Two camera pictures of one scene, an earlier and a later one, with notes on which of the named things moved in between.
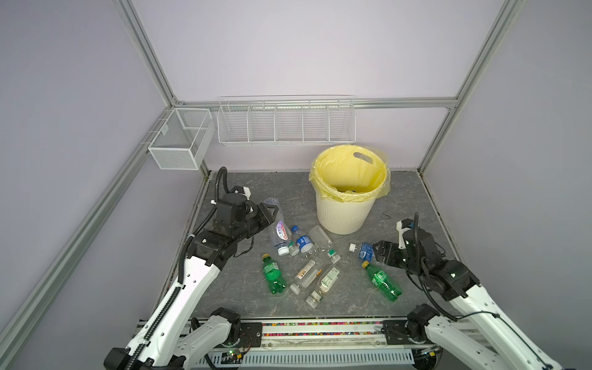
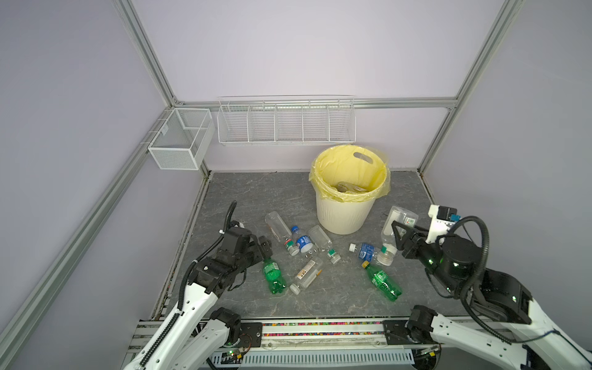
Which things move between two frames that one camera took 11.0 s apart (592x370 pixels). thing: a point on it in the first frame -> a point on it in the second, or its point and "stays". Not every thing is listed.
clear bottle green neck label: [323, 243] stays
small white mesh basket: [185, 139] stays
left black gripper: [265, 217] -> [258, 256]
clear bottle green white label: [325, 285] -> [389, 240]
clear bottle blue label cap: [304, 243] stays
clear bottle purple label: [280, 230] -> [345, 187]
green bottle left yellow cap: [273, 274] stays
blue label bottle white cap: [365, 250] stays
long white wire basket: [287, 119] stays
